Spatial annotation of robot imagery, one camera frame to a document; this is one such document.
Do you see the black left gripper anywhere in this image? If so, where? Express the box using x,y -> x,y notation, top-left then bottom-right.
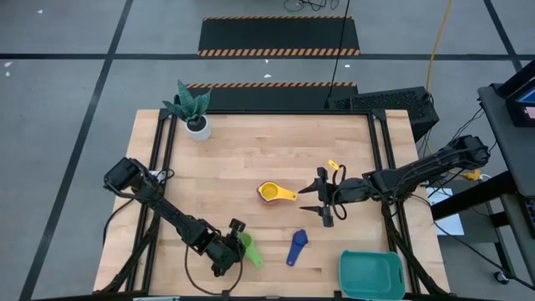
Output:
196,217 -> 248,278

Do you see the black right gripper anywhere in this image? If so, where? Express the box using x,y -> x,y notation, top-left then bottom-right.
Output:
298,166 -> 374,229

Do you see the green measuring cup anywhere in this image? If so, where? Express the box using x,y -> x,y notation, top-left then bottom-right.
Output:
238,232 -> 265,269

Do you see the yellow measuring cup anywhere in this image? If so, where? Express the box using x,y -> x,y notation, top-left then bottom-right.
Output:
257,181 -> 298,205

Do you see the small dark blue measuring cup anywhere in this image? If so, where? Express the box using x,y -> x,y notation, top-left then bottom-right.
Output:
285,228 -> 309,268

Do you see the teal plastic basket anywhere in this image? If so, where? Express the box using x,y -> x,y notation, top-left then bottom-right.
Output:
338,249 -> 406,301

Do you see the black hazard striped floor mat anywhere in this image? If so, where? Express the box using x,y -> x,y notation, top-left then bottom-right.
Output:
197,15 -> 361,58
183,81 -> 359,112

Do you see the black computer case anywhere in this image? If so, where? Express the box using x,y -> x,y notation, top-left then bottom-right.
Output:
324,86 -> 441,142

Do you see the snake plant in white pot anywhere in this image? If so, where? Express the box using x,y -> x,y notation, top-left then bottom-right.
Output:
161,79 -> 213,142

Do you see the white paper sheet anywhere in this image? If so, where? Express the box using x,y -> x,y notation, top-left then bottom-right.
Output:
425,186 -> 466,237

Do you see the black side desk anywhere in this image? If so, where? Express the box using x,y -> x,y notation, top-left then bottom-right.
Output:
430,60 -> 535,289

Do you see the laptop with lit screen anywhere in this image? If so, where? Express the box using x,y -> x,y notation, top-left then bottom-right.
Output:
504,62 -> 535,129

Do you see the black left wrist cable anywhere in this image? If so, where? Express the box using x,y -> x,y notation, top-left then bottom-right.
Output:
183,244 -> 244,296

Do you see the black aluminium table frame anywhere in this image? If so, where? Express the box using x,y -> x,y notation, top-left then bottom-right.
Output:
99,107 -> 451,300

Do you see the black arm base cable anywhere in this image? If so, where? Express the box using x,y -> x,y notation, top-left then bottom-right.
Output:
102,194 -> 141,247

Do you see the black hanging cable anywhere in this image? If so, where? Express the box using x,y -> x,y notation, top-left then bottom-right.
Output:
327,0 -> 351,99

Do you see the coiled black floor cable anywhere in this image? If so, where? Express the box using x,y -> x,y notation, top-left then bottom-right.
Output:
283,0 -> 340,13

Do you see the yellow hanging cable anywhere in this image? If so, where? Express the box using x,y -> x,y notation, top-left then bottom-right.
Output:
424,0 -> 455,95

